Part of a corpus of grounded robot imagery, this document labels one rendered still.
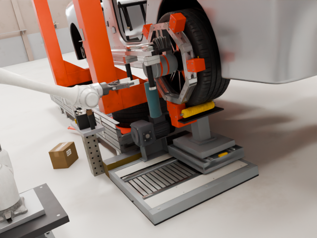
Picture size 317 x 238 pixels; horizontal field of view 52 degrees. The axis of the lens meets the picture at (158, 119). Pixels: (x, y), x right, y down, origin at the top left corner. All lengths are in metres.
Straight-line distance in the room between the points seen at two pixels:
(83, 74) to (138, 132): 2.15
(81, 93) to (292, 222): 1.30
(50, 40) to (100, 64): 1.94
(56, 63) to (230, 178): 2.89
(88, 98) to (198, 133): 1.05
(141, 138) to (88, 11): 1.01
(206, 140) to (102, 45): 1.05
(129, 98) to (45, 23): 2.07
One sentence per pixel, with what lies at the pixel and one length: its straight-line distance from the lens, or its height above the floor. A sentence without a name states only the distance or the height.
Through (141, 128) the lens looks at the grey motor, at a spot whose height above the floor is 0.39.
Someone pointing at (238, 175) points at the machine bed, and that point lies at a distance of 2.26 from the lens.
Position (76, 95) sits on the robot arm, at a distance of 1.66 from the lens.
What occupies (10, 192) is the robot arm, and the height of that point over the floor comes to 0.45.
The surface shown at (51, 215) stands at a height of 0.30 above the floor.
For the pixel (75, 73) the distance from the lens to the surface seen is 4.45.
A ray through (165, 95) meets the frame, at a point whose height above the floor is 0.62.
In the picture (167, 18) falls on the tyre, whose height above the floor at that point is 1.14.
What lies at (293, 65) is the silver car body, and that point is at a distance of 1.65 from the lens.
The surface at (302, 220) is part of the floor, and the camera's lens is 1.98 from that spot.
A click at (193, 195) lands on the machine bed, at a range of 2.09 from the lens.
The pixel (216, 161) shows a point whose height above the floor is 0.15.
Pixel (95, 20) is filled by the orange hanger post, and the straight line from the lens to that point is 2.51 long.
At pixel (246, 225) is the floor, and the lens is 1.94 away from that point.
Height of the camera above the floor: 1.16
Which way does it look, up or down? 17 degrees down
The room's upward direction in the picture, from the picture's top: 11 degrees counter-clockwise
